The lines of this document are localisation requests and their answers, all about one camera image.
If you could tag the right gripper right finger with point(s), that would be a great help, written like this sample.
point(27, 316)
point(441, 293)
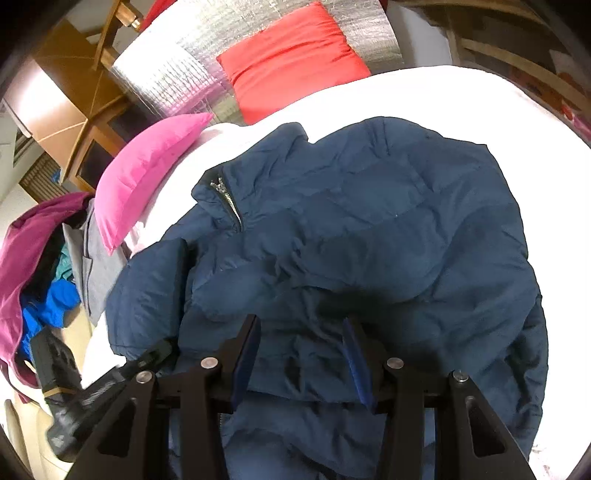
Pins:
point(471, 441)

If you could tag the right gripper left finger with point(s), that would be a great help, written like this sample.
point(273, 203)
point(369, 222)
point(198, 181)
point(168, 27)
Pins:
point(131, 440)

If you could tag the navy blue puffer jacket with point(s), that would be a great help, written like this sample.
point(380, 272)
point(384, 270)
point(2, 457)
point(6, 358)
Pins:
point(415, 235)

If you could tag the blue garment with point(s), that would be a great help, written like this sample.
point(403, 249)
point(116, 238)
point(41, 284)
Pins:
point(61, 297)

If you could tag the teal garment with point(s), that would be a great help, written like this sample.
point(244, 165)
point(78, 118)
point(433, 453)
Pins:
point(63, 268)

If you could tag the grey garment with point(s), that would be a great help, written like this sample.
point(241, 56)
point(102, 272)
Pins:
point(95, 271)

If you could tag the magenta garment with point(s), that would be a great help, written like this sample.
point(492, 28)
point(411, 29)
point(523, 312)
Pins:
point(21, 252)

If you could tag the pink pillow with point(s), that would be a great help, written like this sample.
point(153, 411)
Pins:
point(127, 184)

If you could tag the brown wooden nightstand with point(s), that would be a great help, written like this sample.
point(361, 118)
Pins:
point(87, 118)

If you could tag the white pink bed blanket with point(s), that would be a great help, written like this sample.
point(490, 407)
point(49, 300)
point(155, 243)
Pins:
point(546, 167)

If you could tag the silver foil insulation mat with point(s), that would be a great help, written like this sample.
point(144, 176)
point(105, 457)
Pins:
point(171, 67)

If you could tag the red cloth on headboard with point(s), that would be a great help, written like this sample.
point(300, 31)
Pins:
point(158, 7)

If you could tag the red pillow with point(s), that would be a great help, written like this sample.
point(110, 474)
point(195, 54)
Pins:
point(302, 53)

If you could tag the wooden headboard frame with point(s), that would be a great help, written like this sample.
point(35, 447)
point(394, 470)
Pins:
point(121, 14)

